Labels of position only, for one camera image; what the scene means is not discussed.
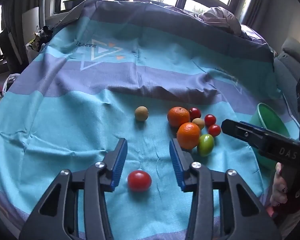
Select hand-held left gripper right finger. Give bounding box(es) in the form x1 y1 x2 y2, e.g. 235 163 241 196
169 137 281 240

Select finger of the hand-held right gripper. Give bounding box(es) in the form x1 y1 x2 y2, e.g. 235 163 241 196
221 119 268 150

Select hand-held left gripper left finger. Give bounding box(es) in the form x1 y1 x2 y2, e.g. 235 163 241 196
19 137 128 240

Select large red tomato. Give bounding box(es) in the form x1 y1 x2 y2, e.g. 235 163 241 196
127 170 152 192

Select green plastic bowl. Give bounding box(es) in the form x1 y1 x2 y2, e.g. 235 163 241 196
248 102 300 170

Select orange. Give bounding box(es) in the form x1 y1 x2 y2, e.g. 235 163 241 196
167 107 191 127
176 122 201 150

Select green tomato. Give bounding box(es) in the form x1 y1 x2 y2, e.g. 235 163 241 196
197 134 215 157

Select person's right hand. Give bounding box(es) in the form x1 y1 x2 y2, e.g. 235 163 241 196
270 162 289 207

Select brown longan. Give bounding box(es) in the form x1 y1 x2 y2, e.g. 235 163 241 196
135 106 149 122
192 118 205 130

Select dark red cherry tomato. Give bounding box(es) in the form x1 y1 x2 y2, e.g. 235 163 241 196
189 107 202 120

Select striped teal purple blanket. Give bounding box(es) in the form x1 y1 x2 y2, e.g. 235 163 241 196
0 0 300 240

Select grey sofa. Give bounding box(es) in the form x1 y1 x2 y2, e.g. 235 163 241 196
273 37 300 98

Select crumpled grey cloth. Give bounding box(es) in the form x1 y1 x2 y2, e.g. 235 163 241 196
198 6 255 39

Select white plastic bag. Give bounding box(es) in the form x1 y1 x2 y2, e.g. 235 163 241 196
2 74 20 92

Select pile of bags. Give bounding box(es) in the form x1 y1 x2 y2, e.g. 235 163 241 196
25 25 53 53

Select long dark planter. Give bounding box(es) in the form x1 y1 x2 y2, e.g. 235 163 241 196
63 0 115 9

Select grey curtain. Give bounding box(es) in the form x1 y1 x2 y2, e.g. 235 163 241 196
2 0 48 63

